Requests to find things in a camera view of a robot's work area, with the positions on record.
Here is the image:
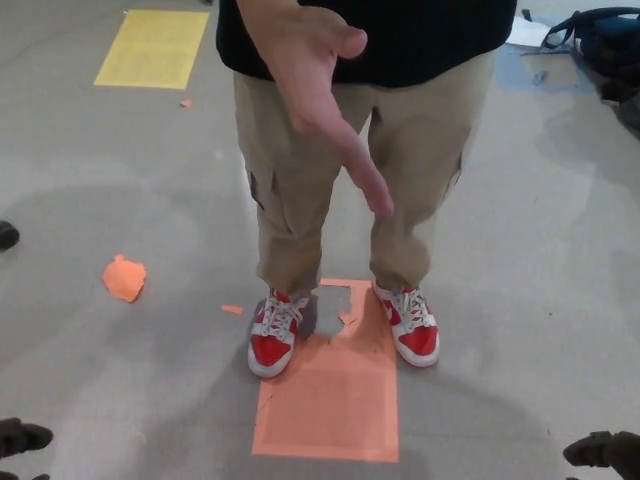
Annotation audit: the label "robot's black left hand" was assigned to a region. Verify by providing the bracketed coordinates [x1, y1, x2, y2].
[0, 417, 55, 480]

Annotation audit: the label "person's bare right hand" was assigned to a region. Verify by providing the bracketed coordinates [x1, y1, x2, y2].
[238, 0, 395, 218]

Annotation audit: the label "robot's black right hand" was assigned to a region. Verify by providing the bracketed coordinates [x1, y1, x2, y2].
[563, 429, 640, 480]

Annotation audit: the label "person's black shirt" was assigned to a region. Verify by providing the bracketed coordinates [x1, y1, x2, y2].
[215, 0, 519, 90]

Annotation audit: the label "person's khaki cargo trousers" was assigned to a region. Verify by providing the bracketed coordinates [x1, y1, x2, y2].
[232, 49, 499, 296]

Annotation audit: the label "person's left red-white sneaker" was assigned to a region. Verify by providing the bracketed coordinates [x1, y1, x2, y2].
[372, 278, 441, 369]

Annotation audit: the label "person's red-white sneaker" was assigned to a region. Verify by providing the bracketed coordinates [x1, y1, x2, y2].
[372, 278, 441, 369]
[247, 287, 312, 379]

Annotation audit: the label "person's right red-white sneaker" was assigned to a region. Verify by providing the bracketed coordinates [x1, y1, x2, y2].
[247, 287, 312, 379]

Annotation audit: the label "yellow floor tape rectangle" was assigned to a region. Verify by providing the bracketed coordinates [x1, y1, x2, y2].
[93, 8, 211, 91]

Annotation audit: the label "crumpled orange paper piece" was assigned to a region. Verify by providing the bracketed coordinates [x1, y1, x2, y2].
[101, 253, 149, 304]

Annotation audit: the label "worn blue paper sheet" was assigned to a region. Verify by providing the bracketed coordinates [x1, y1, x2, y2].
[494, 43, 594, 94]

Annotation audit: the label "black caster wheel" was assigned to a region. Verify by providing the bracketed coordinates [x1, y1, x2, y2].
[0, 219, 21, 251]

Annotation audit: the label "white paper sheet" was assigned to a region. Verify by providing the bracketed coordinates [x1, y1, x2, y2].
[507, 8, 556, 49]

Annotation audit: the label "orange floor tape rectangle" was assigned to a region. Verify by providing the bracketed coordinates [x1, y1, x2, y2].
[251, 278, 401, 464]

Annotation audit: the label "dark blue backpack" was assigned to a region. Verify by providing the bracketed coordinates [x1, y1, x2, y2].
[542, 7, 640, 76]

